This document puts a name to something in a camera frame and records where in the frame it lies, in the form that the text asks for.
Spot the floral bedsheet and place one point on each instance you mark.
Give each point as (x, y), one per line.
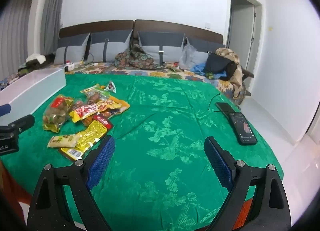
(155, 72)

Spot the white storage box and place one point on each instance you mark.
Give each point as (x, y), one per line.
(30, 90)

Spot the dark wooden chair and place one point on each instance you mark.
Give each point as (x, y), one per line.
(248, 73)

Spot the small red packet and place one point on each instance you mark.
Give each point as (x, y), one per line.
(177, 67)

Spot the white cloth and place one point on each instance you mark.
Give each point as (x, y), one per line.
(35, 57)

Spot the white door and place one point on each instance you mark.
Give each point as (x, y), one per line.
(240, 35)

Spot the grey headboard cushion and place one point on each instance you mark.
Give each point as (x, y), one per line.
(112, 48)
(202, 50)
(71, 50)
(162, 45)

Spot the yellow bag of brown balls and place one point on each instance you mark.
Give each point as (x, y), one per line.
(56, 114)

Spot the dark red snack packet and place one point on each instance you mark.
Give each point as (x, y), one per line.
(102, 120)

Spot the bright yellow printed packet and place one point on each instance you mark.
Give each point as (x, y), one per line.
(91, 132)

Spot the black bag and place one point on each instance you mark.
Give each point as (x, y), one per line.
(217, 64)

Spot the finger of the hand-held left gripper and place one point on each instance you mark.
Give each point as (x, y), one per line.
(22, 122)
(5, 109)

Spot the floral patterned garment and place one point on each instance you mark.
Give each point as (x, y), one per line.
(135, 58)

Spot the orange cloth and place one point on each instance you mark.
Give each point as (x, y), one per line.
(12, 186)

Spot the pile of dark clothes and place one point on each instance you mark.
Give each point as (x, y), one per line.
(236, 70)

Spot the blue cloth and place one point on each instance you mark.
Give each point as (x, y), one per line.
(198, 67)

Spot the clear green-edged snack packet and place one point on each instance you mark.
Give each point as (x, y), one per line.
(96, 93)

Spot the black phone with lit screen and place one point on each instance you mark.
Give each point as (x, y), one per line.
(243, 128)

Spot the clear plastic bag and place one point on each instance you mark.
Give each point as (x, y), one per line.
(187, 55)

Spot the silver triangular snack packet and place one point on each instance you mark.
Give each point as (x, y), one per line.
(110, 87)

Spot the green patterned blanket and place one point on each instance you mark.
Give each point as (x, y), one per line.
(162, 125)

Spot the grey curtain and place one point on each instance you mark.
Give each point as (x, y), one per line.
(15, 35)
(53, 8)

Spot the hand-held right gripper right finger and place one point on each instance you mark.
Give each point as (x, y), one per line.
(220, 164)

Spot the cream snack packet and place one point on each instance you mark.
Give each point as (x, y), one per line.
(61, 140)

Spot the yellow packet with red label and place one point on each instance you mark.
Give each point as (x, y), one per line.
(85, 112)

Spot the white wall switch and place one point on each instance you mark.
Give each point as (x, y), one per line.
(208, 25)

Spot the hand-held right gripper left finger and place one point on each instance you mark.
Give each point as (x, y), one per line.
(101, 160)

